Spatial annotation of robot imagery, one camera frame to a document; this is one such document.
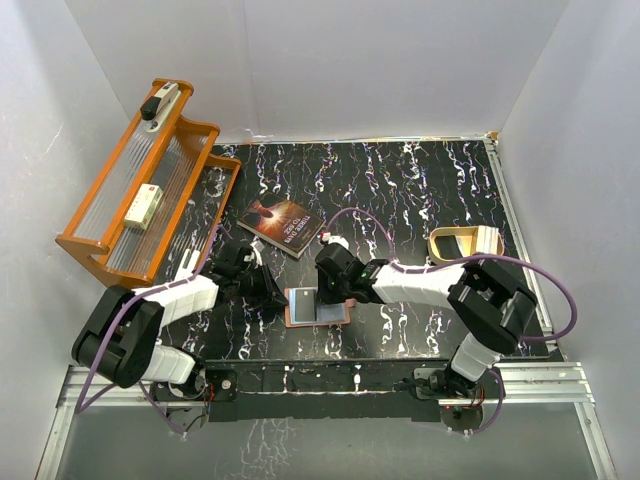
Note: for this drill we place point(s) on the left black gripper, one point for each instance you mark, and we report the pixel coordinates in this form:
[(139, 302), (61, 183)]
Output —
[(270, 295)]

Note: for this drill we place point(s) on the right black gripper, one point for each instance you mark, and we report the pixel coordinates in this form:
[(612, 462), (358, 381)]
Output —
[(323, 294)]

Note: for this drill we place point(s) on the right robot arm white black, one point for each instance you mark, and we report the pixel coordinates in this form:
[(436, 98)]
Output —
[(493, 305)]

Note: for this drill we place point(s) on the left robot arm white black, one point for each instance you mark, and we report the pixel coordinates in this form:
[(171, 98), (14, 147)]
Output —
[(119, 341)]

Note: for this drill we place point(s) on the stack of credit cards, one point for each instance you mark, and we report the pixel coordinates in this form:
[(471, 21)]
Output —
[(488, 241)]

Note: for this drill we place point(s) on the dark paperback book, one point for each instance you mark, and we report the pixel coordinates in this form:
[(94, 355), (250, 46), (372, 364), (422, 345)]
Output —
[(281, 223)]

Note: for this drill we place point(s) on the beige oval tray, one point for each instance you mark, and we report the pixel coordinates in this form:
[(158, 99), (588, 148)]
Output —
[(446, 244)]

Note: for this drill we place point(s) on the orange wooden shelf rack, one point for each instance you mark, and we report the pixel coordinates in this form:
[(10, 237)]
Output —
[(196, 183)]

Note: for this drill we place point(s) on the small white green box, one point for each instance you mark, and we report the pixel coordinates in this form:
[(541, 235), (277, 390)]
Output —
[(143, 206)]

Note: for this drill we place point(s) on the black white stapler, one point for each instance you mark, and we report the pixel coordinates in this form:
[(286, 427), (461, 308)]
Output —
[(156, 109)]

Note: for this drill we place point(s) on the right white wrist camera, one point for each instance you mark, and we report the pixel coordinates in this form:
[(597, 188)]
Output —
[(327, 238)]

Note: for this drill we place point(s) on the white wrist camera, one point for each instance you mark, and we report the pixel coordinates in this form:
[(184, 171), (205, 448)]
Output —
[(327, 238), (257, 248)]

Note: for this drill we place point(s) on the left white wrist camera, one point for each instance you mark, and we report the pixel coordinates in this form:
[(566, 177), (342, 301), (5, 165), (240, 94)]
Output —
[(257, 248)]

